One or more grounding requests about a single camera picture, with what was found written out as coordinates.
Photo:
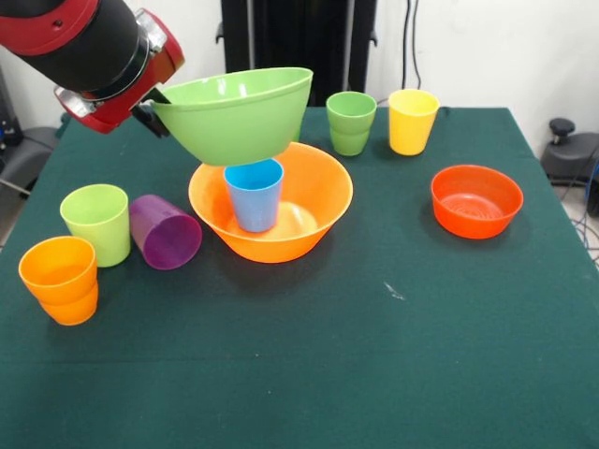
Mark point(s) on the dark green tablecloth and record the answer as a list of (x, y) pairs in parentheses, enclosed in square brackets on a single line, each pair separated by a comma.
[(281, 327)]

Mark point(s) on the yellow cup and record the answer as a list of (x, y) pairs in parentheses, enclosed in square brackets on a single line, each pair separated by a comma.
[(412, 135)]

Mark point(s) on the lime green cup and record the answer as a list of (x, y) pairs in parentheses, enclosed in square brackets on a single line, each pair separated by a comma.
[(103, 238)]

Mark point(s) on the large green bowl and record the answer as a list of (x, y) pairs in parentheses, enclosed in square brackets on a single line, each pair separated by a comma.
[(234, 131)]

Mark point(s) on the black equipment box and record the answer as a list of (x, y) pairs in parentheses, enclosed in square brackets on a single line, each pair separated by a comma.
[(7, 117)]

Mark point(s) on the purple cup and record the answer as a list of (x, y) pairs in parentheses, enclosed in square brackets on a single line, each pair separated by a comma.
[(168, 243)]

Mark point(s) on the red bowl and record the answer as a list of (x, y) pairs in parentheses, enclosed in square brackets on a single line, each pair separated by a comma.
[(477, 224)]

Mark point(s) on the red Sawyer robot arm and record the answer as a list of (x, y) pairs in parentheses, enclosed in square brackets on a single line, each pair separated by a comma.
[(84, 42)]

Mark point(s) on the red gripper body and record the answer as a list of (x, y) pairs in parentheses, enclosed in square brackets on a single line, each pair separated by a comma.
[(164, 65)]

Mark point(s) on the large orange bowl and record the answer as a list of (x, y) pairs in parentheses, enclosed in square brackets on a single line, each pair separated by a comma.
[(318, 210)]

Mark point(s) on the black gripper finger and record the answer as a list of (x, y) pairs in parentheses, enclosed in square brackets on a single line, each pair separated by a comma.
[(161, 97), (150, 121)]

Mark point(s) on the grey black device base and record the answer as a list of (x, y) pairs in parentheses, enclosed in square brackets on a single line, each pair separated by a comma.
[(571, 159), (28, 149)]

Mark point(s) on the blue cup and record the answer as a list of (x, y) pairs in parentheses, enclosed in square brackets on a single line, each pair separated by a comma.
[(255, 206)]

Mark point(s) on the orange cup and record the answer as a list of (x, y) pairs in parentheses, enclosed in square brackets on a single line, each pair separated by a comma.
[(70, 313), (51, 262)]

